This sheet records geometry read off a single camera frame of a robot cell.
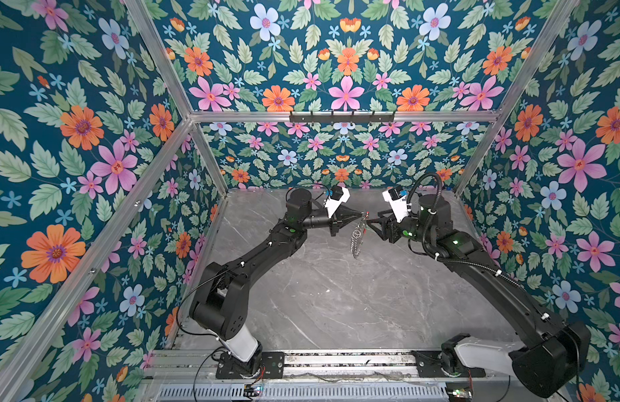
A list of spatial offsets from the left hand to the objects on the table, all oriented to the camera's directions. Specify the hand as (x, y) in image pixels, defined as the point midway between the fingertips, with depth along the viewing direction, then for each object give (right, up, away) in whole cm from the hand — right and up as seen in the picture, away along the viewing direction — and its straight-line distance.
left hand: (360, 214), depth 73 cm
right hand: (+6, +1, +1) cm, 6 cm away
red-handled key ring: (-1, -8, +2) cm, 8 cm away
